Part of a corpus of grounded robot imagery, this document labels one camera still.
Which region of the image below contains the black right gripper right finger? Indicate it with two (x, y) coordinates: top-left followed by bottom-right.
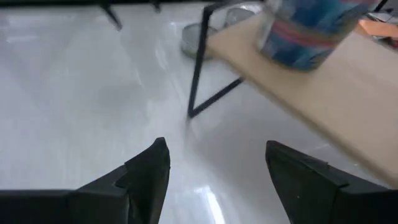
(266, 139), (398, 224)

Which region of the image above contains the blue Wild Planet tuna can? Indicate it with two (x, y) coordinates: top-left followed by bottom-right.
(256, 17), (349, 72)

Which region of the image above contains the wooden shelf black metal frame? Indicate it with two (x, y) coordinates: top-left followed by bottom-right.
(186, 0), (398, 189)

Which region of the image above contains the orange pad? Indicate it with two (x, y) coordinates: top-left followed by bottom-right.
(356, 17), (398, 40)

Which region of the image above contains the tin can stack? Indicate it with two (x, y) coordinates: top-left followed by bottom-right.
(266, 0), (380, 40)

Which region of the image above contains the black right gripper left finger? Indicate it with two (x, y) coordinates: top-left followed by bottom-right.
(0, 137), (172, 224)

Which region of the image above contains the black metal table frame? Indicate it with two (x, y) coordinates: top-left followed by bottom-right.
(0, 0), (218, 31)

